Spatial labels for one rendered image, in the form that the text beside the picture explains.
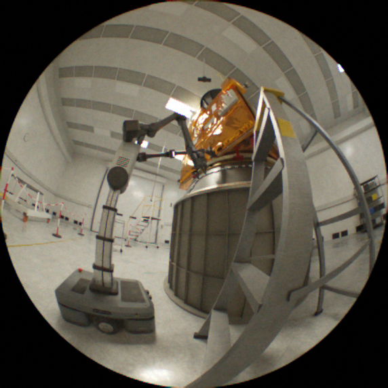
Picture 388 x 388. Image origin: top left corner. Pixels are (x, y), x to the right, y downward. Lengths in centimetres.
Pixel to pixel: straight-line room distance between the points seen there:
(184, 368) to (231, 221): 107
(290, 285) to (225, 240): 78
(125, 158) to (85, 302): 97
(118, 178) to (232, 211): 89
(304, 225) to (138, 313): 81
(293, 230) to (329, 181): 650
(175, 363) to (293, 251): 77
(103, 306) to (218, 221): 102
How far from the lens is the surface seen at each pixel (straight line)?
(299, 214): 25
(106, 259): 87
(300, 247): 25
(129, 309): 80
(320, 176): 678
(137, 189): 903
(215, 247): 99
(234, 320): 113
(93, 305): 82
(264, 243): 98
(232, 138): 152
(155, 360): 85
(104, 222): 85
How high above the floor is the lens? 74
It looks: 21 degrees up
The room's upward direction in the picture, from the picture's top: 4 degrees clockwise
